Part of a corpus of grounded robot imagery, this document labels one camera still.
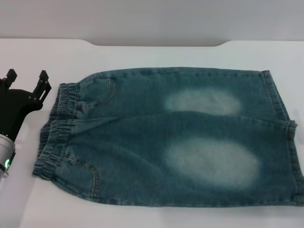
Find blue denim shorts with cartoon print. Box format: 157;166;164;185
32;67;304;207

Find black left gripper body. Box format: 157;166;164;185
0;77;41;143

